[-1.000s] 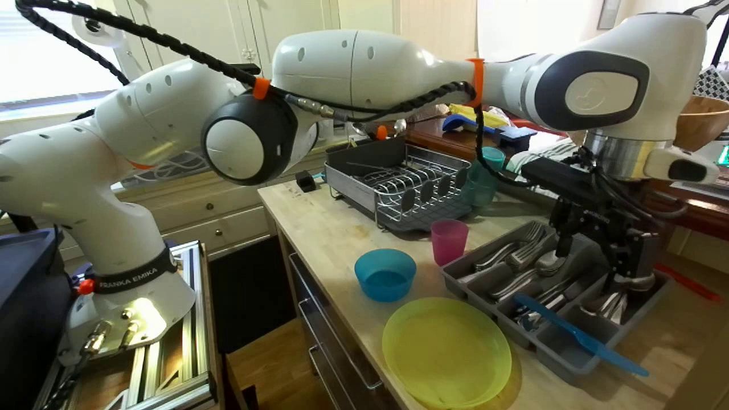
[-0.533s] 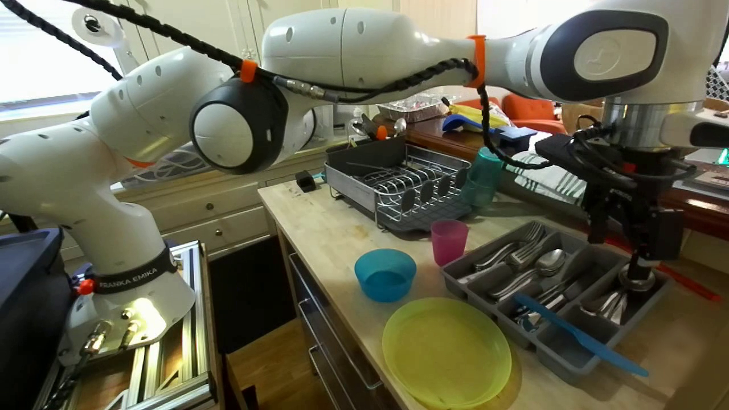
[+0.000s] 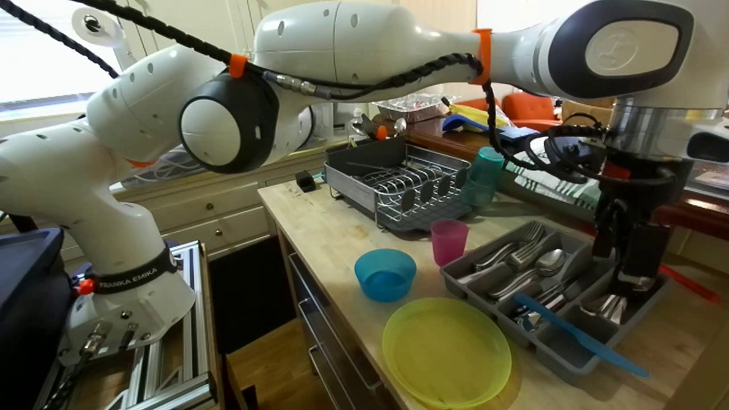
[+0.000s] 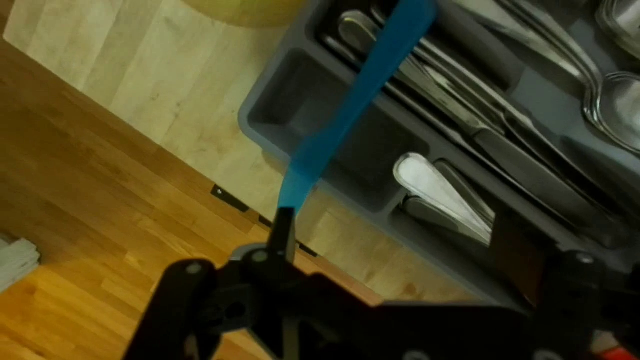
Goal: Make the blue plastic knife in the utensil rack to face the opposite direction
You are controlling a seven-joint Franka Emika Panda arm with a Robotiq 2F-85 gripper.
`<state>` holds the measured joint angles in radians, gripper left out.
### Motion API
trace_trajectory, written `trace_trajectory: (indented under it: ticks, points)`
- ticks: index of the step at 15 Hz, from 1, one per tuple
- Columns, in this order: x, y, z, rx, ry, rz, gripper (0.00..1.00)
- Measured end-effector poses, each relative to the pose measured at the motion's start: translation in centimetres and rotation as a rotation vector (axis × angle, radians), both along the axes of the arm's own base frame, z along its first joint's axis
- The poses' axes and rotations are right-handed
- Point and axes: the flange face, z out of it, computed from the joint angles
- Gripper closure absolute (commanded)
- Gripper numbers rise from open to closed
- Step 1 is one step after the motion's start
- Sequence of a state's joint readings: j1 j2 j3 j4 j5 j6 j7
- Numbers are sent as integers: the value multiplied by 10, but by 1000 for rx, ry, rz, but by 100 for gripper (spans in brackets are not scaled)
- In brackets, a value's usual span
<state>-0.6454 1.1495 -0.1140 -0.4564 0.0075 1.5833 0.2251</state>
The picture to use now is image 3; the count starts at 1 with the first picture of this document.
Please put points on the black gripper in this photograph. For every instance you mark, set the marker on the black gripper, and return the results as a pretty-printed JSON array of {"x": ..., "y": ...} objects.
[{"x": 646, "y": 185}]

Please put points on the blue plastic knife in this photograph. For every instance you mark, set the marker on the blue plastic knife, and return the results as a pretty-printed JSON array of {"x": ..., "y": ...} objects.
[{"x": 584, "y": 343}]

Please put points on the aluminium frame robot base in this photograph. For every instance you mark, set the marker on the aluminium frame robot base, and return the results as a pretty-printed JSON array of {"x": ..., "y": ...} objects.
[{"x": 190, "y": 327}]

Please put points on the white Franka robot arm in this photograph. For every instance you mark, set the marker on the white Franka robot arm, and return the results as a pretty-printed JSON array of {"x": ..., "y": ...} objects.
[{"x": 99, "y": 175}]

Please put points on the grey plastic utensil tray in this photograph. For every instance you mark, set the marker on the grey plastic utensil tray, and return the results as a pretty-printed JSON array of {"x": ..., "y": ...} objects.
[{"x": 561, "y": 353}]

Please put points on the grey dish drying rack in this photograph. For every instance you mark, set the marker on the grey dish drying rack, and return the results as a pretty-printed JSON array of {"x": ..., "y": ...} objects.
[{"x": 395, "y": 190}]

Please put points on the steel spoon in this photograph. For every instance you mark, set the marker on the steel spoon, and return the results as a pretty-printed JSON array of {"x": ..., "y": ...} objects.
[
  {"x": 550, "y": 263},
  {"x": 636, "y": 283}
]

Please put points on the red tape strip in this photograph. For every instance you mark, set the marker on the red tape strip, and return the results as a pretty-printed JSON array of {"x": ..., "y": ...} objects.
[{"x": 691, "y": 286}]

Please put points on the green striped dish towel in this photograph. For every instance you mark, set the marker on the green striped dish towel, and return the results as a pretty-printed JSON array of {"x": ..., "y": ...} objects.
[{"x": 554, "y": 194}]

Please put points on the flat tablet device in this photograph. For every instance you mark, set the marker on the flat tablet device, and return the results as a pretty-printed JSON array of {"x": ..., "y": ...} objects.
[{"x": 710, "y": 184}]

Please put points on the silver spoons left compartment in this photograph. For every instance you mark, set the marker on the silver spoons left compartment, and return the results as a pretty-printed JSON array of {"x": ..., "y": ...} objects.
[{"x": 550, "y": 300}]

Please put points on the teal plastic cup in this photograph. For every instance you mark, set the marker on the teal plastic cup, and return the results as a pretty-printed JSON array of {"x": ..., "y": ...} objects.
[{"x": 486, "y": 178}]

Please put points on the orange object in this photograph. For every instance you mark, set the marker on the orange object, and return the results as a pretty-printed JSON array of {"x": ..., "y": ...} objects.
[{"x": 533, "y": 108}]

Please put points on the pink plastic cup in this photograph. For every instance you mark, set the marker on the pink plastic cup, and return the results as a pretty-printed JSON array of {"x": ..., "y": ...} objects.
[{"x": 449, "y": 242}]

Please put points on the yellow object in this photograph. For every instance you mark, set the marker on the yellow object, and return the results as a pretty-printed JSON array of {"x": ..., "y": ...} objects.
[{"x": 486, "y": 114}]

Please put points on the blue plastic ladle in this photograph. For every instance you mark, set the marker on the blue plastic ladle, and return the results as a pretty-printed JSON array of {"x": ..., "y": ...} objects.
[{"x": 460, "y": 127}]

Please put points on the yellow-green plastic plate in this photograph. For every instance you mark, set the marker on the yellow-green plastic plate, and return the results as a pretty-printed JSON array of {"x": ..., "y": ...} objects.
[{"x": 448, "y": 353}]

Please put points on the blue plastic bowl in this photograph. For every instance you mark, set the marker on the blue plastic bowl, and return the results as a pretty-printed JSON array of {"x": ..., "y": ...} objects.
[{"x": 386, "y": 276}]

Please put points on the aluminium foil baking tray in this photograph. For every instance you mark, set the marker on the aluminium foil baking tray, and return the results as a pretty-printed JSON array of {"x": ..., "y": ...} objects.
[{"x": 411, "y": 111}]

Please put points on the steel ladle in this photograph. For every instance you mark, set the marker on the steel ladle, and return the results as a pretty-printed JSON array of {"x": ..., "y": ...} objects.
[{"x": 388, "y": 128}]

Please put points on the black plastic block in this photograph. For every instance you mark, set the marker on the black plastic block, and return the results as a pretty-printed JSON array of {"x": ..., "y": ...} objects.
[{"x": 307, "y": 180}]

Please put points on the cream drawer cabinet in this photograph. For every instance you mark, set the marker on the cream drawer cabinet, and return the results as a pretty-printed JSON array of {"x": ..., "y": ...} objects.
[{"x": 212, "y": 212}]

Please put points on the dark blue bag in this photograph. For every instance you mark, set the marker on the dark blue bag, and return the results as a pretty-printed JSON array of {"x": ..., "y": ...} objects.
[{"x": 31, "y": 319}]

